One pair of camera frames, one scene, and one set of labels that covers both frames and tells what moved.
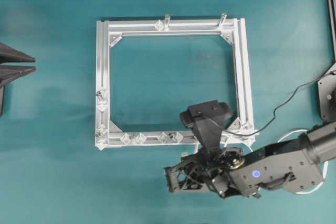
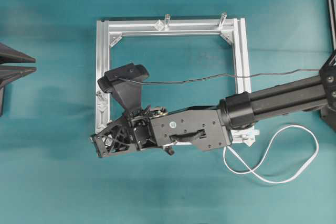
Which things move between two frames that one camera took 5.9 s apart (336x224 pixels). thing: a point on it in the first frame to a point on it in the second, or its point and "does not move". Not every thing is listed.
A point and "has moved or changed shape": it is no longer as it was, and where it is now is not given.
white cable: (238, 134) has moved or changed shape
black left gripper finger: (9, 73) does not move
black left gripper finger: (9, 54) does not move
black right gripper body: (189, 174) to (136, 131)
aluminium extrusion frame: (108, 135) does not move
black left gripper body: (2, 96) does not move
